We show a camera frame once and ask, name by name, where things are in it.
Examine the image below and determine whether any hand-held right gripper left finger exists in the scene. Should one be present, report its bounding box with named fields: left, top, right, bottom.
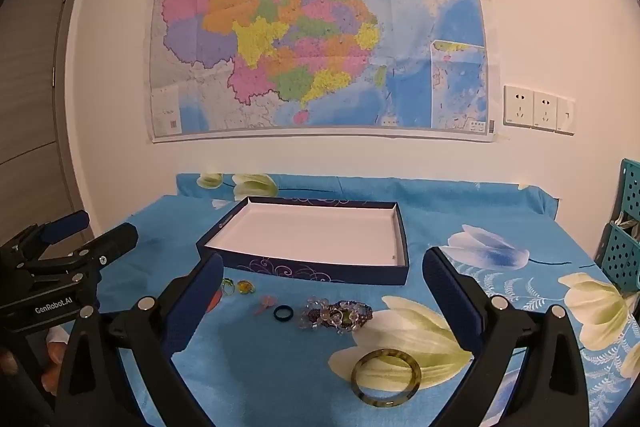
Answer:
left=52, top=252, right=226, bottom=427

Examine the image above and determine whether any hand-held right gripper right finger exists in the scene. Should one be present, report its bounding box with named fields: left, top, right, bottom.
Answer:
left=422, top=247, right=593, bottom=427

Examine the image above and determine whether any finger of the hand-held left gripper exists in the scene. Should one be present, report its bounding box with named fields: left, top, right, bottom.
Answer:
left=10, top=210, right=91, bottom=268
left=30, top=222, right=139, bottom=285

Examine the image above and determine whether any clear crystal bracelet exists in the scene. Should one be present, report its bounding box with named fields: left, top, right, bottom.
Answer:
left=299, top=309, right=361, bottom=336

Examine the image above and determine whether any navy cardboard box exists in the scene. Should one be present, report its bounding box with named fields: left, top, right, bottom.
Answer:
left=196, top=196, right=410, bottom=286

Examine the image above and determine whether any green brown bangle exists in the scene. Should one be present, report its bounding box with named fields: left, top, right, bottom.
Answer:
left=350, top=349, right=422, bottom=408

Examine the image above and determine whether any person's left hand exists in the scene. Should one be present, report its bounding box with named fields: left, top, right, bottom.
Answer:
left=42, top=328, right=69, bottom=397

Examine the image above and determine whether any blue floral cloth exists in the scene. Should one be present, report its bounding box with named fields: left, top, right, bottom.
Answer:
left=95, top=172, right=640, bottom=427

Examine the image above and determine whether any wooden door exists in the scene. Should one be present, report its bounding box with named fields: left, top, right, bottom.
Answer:
left=0, top=0, right=91, bottom=248

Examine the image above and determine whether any teal perforated storage rack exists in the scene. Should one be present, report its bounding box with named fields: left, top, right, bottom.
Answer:
left=597, top=158, right=640, bottom=294

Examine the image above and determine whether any white wall outlet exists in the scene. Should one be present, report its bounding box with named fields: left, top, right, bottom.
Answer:
left=503, top=84, right=535, bottom=128
left=532, top=91, right=559, bottom=132

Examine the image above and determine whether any colourful wall map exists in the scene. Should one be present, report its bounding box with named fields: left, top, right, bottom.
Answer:
left=149, top=0, right=501, bottom=144

